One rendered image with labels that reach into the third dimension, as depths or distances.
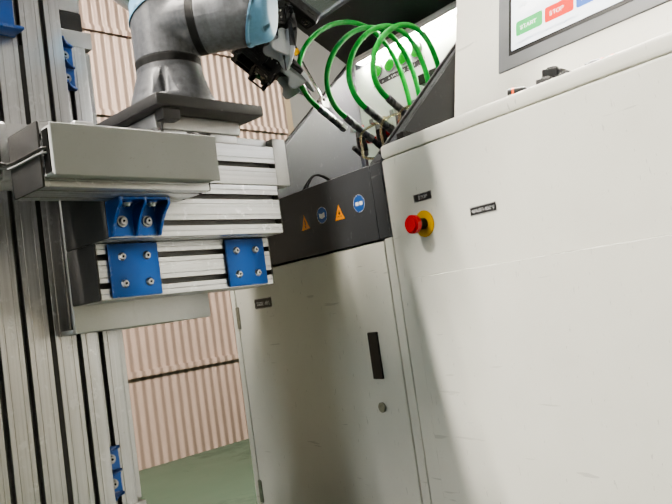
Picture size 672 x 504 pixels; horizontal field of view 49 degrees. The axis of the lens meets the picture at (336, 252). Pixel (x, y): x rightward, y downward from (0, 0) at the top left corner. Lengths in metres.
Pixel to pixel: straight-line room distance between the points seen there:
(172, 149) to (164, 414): 2.95
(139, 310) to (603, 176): 0.79
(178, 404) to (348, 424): 2.37
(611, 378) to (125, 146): 0.80
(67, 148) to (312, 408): 1.01
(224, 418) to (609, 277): 3.21
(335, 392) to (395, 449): 0.22
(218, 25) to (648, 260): 0.79
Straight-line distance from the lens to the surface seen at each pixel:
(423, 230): 1.44
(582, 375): 1.25
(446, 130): 1.40
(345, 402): 1.70
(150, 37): 1.35
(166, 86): 1.32
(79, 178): 1.04
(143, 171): 1.06
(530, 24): 1.64
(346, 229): 1.62
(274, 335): 1.90
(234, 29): 1.33
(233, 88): 4.60
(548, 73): 1.39
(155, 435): 3.94
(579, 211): 1.22
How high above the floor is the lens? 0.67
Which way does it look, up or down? 4 degrees up
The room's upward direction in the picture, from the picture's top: 8 degrees counter-clockwise
